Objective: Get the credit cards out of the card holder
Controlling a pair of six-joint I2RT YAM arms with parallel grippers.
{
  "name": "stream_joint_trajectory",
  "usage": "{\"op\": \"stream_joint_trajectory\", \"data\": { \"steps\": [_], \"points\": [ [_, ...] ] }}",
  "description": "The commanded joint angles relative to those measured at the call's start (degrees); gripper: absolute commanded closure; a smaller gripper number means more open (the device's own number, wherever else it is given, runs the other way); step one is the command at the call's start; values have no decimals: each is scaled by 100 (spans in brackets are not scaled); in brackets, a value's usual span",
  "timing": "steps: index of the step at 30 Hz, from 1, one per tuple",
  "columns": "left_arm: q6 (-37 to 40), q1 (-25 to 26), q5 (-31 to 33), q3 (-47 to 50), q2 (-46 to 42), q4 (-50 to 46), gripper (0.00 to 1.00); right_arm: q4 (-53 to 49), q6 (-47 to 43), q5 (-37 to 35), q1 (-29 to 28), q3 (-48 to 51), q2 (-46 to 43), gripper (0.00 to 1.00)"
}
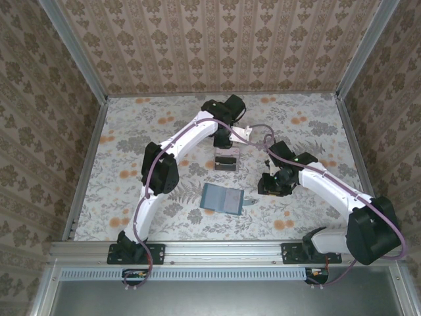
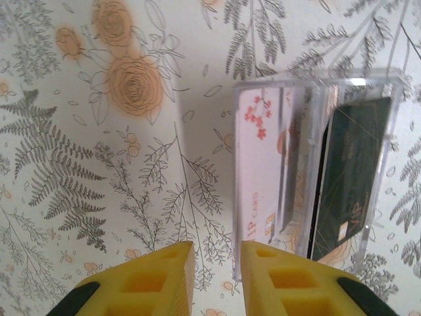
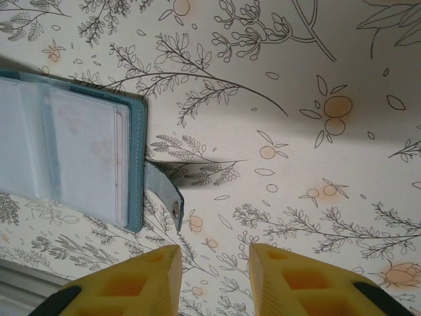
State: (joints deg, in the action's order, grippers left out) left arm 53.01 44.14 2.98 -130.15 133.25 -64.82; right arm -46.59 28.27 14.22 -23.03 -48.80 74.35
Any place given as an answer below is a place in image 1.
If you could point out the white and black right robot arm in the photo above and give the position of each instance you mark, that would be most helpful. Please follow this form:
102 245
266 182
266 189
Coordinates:
375 233

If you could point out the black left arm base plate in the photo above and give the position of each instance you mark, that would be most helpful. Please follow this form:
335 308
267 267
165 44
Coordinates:
154 253

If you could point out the aluminium side rail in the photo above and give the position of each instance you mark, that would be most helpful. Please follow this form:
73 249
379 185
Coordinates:
87 164
356 148

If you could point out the pink credit card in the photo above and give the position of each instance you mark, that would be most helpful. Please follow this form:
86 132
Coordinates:
227 152

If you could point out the grey metal panel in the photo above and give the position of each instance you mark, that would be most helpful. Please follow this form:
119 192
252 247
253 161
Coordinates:
223 299

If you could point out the teal card holder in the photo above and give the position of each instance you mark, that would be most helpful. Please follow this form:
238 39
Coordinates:
213 197

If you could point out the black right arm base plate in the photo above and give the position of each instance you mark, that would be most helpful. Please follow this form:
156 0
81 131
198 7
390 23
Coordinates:
291 253

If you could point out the aluminium corner post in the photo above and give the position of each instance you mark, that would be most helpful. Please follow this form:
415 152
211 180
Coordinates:
365 49
77 49

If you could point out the floral patterned table cover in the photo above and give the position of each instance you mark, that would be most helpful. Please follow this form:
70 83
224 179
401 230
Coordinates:
296 108

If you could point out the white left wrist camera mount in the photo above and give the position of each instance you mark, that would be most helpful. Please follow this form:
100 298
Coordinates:
241 132

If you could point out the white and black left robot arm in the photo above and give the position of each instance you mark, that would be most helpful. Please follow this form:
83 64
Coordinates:
161 171

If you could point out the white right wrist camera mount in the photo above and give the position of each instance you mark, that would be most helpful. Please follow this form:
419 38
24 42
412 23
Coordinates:
272 168

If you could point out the aluminium mounting rail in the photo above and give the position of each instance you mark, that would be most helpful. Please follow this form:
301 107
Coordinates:
223 251

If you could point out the black connector box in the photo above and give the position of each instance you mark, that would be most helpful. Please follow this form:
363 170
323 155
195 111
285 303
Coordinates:
317 274
135 274

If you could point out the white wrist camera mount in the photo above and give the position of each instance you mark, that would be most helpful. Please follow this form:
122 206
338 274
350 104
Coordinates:
272 168
241 132

